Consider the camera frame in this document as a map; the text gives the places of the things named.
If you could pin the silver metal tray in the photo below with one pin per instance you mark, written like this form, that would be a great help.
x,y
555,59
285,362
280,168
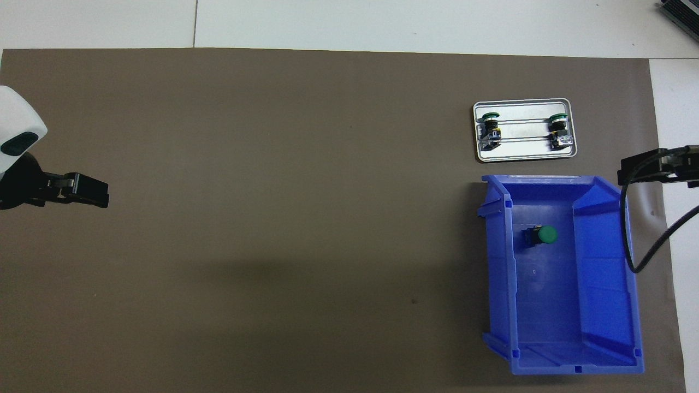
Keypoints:
x,y
524,155

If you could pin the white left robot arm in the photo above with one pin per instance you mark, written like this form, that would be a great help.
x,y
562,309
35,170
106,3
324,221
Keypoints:
x,y
16,123

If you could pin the grey ribbed device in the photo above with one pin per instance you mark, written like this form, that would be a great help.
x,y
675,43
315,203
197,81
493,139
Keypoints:
x,y
685,13

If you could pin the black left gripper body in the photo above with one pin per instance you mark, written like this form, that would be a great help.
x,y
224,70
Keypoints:
x,y
19,183

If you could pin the blue plastic storage bin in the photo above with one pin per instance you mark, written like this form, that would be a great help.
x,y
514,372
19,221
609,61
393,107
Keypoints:
x,y
546,300

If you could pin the brown table mat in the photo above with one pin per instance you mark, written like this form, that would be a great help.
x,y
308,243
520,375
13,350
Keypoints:
x,y
273,218

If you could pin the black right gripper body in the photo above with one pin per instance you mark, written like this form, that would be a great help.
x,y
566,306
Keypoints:
x,y
692,169

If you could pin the thin metal tray rod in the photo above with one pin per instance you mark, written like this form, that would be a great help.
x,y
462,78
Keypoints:
x,y
524,140
524,120

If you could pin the green push button switch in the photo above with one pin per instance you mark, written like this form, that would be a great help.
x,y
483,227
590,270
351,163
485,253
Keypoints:
x,y
546,234
559,132
490,132

